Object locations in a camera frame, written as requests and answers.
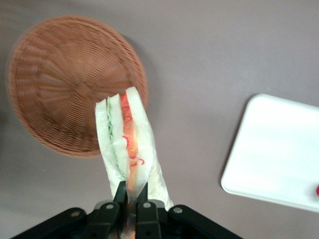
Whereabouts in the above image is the beige plastic tray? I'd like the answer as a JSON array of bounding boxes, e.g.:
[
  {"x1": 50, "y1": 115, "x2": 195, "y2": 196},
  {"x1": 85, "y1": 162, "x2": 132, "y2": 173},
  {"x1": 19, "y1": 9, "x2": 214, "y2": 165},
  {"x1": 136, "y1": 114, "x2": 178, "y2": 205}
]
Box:
[{"x1": 220, "y1": 93, "x2": 319, "y2": 213}]

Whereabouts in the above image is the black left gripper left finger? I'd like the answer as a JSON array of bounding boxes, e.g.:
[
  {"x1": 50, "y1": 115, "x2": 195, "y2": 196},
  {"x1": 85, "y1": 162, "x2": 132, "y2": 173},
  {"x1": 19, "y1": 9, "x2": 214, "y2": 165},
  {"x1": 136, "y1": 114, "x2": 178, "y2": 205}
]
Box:
[{"x1": 84, "y1": 180, "x2": 127, "y2": 239}]

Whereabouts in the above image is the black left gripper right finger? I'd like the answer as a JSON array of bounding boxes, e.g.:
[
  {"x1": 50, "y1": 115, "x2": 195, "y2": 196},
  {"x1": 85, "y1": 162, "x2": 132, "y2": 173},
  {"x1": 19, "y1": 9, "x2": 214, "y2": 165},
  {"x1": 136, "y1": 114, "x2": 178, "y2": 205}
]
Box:
[{"x1": 135, "y1": 181, "x2": 164, "y2": 239}]

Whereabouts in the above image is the triangle sandwich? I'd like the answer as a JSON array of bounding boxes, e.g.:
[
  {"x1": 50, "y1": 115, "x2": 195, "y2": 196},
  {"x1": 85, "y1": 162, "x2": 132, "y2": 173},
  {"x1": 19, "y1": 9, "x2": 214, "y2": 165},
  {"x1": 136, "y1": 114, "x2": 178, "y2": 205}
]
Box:
[{"x1": 94, "y1": 86, "x2": 175, "y2": 239}]

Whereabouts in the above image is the round brown wicker basket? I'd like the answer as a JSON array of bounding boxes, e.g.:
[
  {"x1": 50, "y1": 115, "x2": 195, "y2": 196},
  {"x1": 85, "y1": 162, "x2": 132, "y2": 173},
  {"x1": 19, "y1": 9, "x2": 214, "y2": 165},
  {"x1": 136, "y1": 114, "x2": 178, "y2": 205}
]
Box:
[{"x1": 5, "y1": 14, "x2": 150, "y2": 159}]

